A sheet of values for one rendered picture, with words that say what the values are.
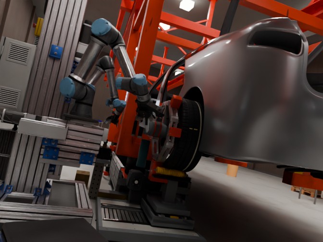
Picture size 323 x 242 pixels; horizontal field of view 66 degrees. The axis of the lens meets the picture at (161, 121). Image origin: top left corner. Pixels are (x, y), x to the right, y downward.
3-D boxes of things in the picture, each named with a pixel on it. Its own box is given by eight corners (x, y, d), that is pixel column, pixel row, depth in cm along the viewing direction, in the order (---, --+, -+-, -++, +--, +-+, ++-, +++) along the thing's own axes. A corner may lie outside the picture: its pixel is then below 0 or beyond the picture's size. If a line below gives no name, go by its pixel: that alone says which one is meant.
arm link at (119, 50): (110, 40, 178) (133, 100, 165) (101, 33, 168) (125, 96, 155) (123, 31, 175) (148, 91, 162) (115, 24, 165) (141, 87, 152)
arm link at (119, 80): (122, 92, 156) (138, 93, 152) (113, 88, 146) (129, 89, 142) (124, 80, 157) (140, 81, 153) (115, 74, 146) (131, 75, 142)
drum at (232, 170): (239, 177, 795) (242, 159, 798) (229, 176, 782) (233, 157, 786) (232, 175, 830) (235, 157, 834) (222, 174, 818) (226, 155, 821)
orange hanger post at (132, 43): (116, 142, 447) (143, 12, 462) (105, 140, 442) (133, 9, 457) (115, 142, 465) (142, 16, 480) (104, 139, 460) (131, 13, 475)
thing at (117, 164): (123, 187, 270) (128, 167, 271) (115, 187, 267) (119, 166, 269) (109, 157, 508) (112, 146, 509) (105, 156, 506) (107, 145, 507)
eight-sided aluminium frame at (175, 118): (169, 166, 200) (182, 100, 203) (161, 164, 198) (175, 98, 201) (154, 157, 252) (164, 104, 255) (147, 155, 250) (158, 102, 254)
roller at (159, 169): (186, 178, 216) (187, 172, 217) (154, 173, 209) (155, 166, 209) (184, 177, 222) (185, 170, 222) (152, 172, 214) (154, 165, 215)
